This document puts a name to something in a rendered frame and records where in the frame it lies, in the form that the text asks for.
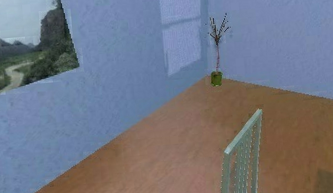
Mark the pale green slatted chair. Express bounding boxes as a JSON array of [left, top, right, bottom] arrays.
[[211, 108, 270, 193]]

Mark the bare plant in green pot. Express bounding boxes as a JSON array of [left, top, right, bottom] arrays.
[[203, 12, 237, 89]]

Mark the window with landscape view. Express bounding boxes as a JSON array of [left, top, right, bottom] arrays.
[[0, 0, 83, 100]]

